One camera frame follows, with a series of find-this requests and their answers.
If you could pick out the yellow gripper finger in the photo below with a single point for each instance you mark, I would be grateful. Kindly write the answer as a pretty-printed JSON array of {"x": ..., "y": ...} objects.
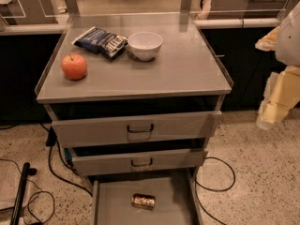
[
  {"x": 281, "y": 94},
  {"x": 268, "y": 42}
]

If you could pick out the orange soda can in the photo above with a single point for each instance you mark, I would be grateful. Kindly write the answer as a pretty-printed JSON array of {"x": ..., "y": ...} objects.
[{"x": 143, "y": 201}]

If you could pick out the grey top drawer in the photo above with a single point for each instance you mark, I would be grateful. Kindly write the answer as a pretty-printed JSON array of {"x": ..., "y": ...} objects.
[{"x": 136, "y": 129}]

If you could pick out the grey drawer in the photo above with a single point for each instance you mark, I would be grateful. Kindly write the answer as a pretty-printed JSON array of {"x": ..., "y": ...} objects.
[
  {"x": 176, "y": 202},
  {"x": 139, "y": 162},
  {"x": 136, "y": 129}
]

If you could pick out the grey bottom drawer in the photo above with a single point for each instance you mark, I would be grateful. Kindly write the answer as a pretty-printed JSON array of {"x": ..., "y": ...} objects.
[{"x": 176, "y": 202}]

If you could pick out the grey drawer cabinet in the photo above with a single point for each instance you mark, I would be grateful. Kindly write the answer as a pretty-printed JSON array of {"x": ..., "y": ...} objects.
[{"x": 185, "y": 77}]

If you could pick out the grey middle drawer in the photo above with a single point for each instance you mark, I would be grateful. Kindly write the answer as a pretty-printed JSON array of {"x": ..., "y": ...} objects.
[{"x": 139, "y": 162}]

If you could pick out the white bowl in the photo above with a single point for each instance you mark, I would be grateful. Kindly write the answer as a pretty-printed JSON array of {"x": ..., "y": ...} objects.
[{"x": 145, "y": 45}]

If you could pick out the blue chip bag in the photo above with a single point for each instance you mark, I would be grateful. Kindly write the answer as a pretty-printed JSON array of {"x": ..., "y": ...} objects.
[{"x": 102, "y": 42}]

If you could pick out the red apple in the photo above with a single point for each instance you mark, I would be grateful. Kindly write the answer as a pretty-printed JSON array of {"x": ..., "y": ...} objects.
[{"x": 74, "y": 66}]

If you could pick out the clear acrylic barrier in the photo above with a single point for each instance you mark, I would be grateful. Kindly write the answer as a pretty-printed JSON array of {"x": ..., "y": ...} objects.
[{"x": 55, "y": 11}]

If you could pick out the black pole stand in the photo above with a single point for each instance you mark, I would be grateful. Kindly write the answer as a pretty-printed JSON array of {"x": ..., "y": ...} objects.
[{"x": 18, "y": 204}]

